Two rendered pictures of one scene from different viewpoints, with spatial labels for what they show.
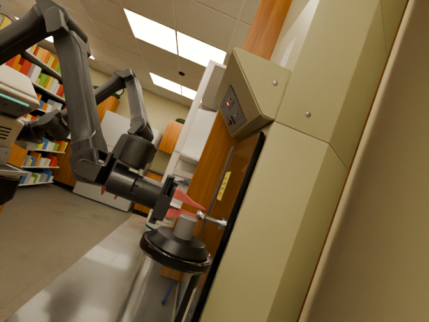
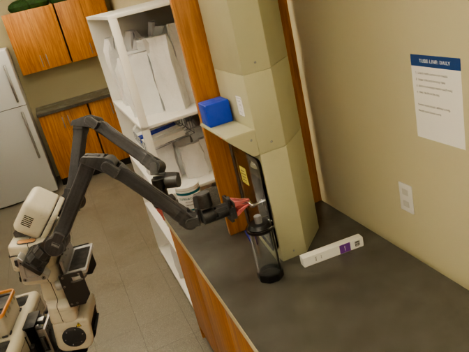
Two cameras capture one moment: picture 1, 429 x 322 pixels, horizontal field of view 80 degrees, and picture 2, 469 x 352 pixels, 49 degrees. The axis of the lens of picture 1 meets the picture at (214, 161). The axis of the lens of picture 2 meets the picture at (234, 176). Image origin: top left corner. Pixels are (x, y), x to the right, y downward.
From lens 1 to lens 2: 1.58 m
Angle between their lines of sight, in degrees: 28
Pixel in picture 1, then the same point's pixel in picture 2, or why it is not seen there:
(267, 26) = (195, 45)
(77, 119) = (165, 206)
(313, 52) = (257, 115)
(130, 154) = (205, 204)
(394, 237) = (340, 138)
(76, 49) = (130, 173)
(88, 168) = (192, 222)
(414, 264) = (351, 151)
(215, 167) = (223, 158)
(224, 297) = (281, 226)
